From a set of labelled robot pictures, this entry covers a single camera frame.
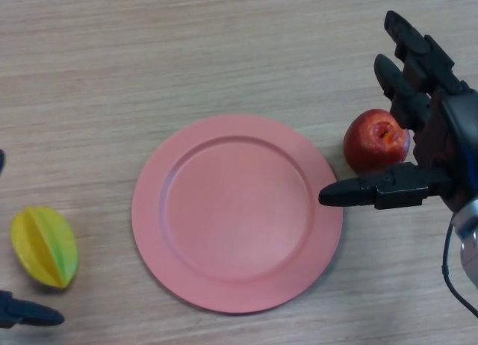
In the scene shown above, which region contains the pink round plate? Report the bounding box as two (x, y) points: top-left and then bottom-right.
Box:
(131, 114), (344, 315)

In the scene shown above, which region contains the red apple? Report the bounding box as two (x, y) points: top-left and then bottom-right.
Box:
(343, 108), (411, 174)

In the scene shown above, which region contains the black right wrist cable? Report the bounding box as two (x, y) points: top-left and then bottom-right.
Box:
(441, 214), (478, 318)

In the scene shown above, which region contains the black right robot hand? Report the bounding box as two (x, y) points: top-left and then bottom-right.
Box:
(318, 10), (478, 214)

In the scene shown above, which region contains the yellow green starfruit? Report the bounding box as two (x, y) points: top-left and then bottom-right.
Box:
(10, 205), (78, 290)

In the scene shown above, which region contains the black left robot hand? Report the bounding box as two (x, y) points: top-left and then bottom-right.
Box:
(0, 149), (65, 329)

